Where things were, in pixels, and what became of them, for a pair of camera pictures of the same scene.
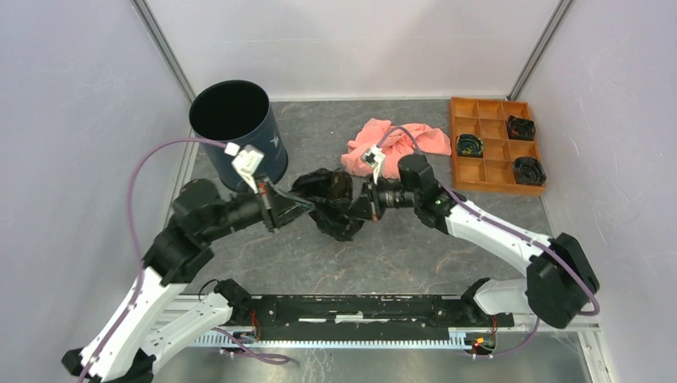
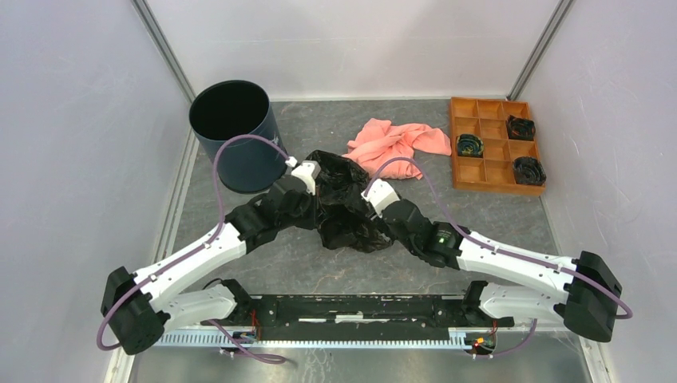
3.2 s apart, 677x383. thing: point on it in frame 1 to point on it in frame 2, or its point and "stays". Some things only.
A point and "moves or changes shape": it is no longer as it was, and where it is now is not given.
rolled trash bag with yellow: (469, 145) stays
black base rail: (363, 317) stays
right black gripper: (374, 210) to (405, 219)
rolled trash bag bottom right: (528, 171) stays
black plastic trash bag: (332, 193) moves or changes shape
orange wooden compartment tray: (487, 117) stays
